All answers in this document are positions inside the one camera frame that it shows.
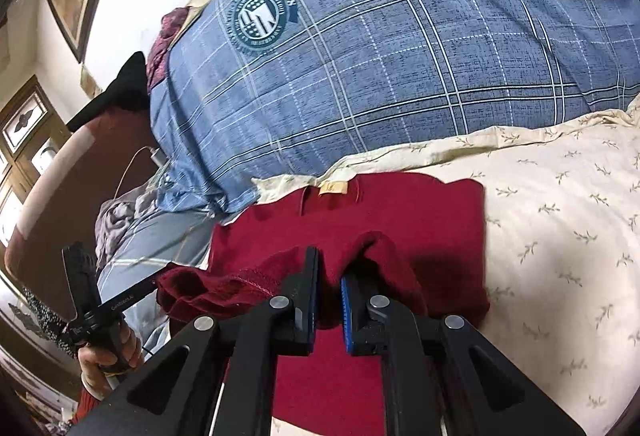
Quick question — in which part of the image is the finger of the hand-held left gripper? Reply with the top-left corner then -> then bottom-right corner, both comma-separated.
97,261 -> 181,317

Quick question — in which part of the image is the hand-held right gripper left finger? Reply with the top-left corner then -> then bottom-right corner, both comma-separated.
70,246 -> 321,436

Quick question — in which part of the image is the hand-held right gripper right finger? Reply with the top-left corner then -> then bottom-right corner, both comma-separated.
340,273 -> 587,436

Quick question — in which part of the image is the red sweater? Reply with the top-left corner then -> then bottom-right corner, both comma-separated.
156,172 -> 491,436

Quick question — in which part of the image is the person's left forearm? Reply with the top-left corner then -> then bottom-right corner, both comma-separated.
75,378 -> 123,423

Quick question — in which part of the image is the person's left hand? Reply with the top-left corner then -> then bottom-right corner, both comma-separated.
77,326 -> 146,392

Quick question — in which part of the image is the dark speckled cloth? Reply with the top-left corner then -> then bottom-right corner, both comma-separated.
20,283 -> 81,357

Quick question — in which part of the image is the grey striped quilt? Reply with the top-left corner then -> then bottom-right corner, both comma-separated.
95,206 -> 221,357

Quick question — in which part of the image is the grey crumpled cloth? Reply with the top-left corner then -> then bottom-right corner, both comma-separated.
95,198 -> 151,267

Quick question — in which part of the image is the brown padded headboard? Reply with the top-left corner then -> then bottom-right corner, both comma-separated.
4,103 -> 161,317

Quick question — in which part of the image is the wooden cabinet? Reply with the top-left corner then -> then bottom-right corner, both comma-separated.
0,76 -> 71,247

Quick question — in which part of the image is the black cloth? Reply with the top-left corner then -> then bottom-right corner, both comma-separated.
65,50 -> 153,131

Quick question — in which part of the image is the cream leaf-print bedsheet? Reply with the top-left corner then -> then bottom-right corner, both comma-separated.
185,0 -> 640,436

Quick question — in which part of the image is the blue plaid quilt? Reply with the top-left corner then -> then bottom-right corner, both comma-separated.
147,0 -> 640,217

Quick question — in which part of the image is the maroon patterned cloth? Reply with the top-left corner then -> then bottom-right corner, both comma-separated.
147,7 -> 193,91

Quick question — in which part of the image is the white charger cable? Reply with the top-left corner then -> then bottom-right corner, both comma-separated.
111,146 -> 170,203

